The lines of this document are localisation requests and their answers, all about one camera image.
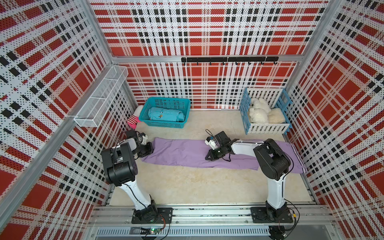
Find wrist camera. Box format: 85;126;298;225
205;129;231;150
125;130;148;146

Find white fluffy plush toy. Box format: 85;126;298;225
249;98;271;124

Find blue white slatted crate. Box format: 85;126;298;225
240;88;292;135

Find teal plastic basket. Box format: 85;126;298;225
139;97;191;129

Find cream fluffy cushion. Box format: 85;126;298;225
268;108;286;124

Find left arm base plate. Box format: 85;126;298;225
131;208;174;224

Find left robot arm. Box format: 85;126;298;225
102;138;158;217

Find white wire wall basket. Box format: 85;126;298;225
74;66;128;128

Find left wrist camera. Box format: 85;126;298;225
125;130;148;146

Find black hook rail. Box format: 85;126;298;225
181;57;279;63

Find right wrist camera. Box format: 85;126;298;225
205;129;231;150

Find folded teal garment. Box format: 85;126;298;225
148;107;185;122

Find green circuit board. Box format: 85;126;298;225
140;228;163;235

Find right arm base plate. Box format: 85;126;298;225
251;207;294;224

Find purple long pants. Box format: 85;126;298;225
143;138;306;174

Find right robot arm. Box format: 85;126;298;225
205;137;291;219

